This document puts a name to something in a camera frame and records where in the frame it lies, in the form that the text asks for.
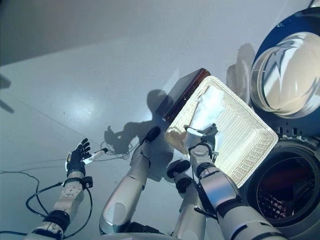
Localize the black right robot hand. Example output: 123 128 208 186
183 122 218 151

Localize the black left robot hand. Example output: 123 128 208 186
64 138 109 179

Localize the white cloth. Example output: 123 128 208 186
183 85 226 151

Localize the dark grey washing machine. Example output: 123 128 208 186
238 117 320 240

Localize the cream wicker basket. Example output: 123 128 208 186
164 75 279 189

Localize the dark brown stool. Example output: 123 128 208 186
154 68 212 122

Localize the silver left robot leg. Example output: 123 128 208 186
99 126 161 236

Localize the silver robot leg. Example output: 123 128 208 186
99 126 161 236
166 159 221 237

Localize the silver right robot leg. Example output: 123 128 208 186
166 159 221 237

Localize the round glass washer door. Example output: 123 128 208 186
249 4 320 118

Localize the silver robot torso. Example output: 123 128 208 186
97 232 226 240

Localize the thin floor cable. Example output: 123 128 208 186
99 139 141 161

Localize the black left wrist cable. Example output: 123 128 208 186
24 181 94 226

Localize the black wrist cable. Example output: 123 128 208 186
193 149 220 221
24 181 94 226

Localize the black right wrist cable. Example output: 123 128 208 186
193 149 220 221

